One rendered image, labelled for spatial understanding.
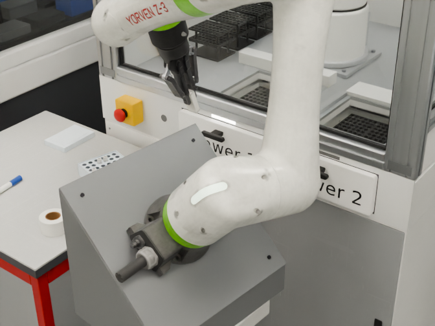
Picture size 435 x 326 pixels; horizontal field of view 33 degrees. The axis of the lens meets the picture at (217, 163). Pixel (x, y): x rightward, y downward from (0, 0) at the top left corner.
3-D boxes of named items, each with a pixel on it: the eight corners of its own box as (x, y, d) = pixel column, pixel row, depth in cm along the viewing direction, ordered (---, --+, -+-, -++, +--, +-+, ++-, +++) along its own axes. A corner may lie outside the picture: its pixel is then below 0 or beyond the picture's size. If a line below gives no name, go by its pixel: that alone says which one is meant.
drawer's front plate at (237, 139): (263, 176, 198) (264, 140, 192) (178, 144, 213) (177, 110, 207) (267, 173, 199) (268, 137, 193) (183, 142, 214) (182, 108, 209)
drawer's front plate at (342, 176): (370, 217, 181) (375, 178, 176) (270, 179, 196) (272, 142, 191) (373, 213, 182) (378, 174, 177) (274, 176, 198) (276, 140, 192)
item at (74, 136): (65, 152, 221) (64, 147, 220) (44, 144, 226) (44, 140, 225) (94, 136, 230) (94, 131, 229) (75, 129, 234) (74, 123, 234)
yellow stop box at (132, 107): (132, 128, 217) (131, 105, 214) (114, 121, 221) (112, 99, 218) (144, 121, 221) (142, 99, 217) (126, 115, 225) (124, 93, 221)
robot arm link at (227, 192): (237, 240, 152) (289, 206, 137) (173, 257, 143) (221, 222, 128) (215, 182, 155) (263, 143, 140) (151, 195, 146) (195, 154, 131)
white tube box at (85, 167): (93, 187, 204) (92, 175, 202) (78, 174, 210) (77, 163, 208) (131, 173, 211) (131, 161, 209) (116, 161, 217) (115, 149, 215)
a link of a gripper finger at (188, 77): (171, 54, 182) (175, 50, 183) (183, 87, 190) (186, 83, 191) (184, 57, 180) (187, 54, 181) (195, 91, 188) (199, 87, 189)
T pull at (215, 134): (222, 143, 197) (222, 138, 196) (200, 135, 201) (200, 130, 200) (230, 138, 199) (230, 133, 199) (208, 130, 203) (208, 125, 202)
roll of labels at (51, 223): (67, 236, 185) (65, 223, 183) (39, 237, 184) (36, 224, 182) (70, 220, 191) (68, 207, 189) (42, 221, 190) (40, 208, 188)
